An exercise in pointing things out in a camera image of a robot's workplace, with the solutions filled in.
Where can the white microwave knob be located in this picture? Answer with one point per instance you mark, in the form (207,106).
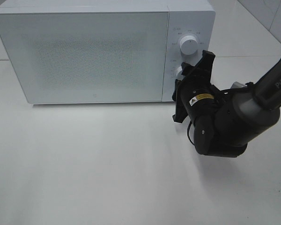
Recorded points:
(178,73)
(188,44)

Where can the white microwave oven body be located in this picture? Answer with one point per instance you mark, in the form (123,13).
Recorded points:
(196,20)

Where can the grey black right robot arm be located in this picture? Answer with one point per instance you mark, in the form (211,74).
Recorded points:
(225,121)

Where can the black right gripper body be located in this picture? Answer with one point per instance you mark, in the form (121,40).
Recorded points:
(194,97)

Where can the white microwave door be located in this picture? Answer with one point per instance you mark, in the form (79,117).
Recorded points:
(87,58)

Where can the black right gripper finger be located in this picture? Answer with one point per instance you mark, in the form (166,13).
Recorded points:
(205,64)
(188,70)

